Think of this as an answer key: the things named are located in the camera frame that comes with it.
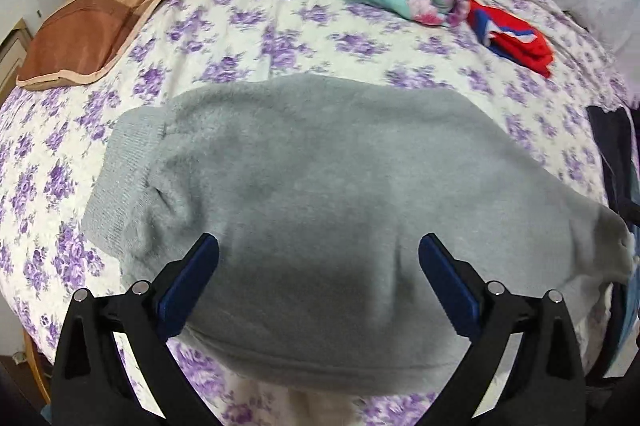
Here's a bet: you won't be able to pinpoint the wooden cabinet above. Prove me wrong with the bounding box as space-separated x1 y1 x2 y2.
0 18 35 107

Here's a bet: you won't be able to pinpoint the wooden bed frame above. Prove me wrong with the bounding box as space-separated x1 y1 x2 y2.
22 331 55 405

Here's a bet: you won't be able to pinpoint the purple floral bed sheet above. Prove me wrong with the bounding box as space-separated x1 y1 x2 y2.
0 0 632 426

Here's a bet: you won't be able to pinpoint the red blue white cloth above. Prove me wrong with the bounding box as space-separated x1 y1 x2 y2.
466 0 554 79

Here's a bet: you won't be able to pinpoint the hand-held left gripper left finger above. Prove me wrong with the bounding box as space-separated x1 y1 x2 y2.
50 233 222 426

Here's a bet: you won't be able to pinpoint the brown satin pillow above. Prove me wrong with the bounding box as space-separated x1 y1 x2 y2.
16 0 242 92

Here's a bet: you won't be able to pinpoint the blue jeans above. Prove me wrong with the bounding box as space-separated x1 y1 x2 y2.
607 273 640 359

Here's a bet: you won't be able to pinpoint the grey sweatshirt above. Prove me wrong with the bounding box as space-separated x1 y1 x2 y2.
81 73 637 398

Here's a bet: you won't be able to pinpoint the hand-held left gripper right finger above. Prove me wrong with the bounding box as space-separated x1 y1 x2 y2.
419 233 587 426

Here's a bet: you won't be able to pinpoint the dark navy garment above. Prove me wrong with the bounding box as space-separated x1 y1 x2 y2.
586 104 640 229

